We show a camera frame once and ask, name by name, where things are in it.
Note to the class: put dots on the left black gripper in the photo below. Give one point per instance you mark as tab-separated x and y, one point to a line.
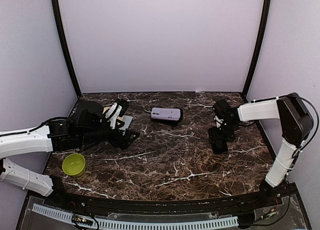
125	142

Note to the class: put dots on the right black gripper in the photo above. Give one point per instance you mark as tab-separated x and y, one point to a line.
214	135

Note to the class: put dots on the silver white phone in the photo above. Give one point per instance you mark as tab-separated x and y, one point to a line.
127	121

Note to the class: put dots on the lavender phone case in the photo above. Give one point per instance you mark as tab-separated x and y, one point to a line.
166	115

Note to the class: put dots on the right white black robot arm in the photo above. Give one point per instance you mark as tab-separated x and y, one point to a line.
295	120

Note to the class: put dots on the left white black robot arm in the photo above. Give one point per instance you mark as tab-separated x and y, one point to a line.
90	124

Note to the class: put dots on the tan wooden round plate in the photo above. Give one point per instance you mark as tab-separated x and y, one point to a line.
105	110

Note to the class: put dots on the lime green bowl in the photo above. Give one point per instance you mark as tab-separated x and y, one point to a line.
74	165

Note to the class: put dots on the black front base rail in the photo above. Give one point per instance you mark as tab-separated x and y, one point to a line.
99	206

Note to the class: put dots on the white slotted cable duct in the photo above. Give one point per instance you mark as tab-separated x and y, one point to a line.
126	222

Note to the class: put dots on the right black corner post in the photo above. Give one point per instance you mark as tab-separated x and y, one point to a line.
257	49

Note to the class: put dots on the black corner post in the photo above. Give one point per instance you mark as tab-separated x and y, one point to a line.
257	49
64	46

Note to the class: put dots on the left black corner post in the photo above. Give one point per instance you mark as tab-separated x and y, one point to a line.
64	46

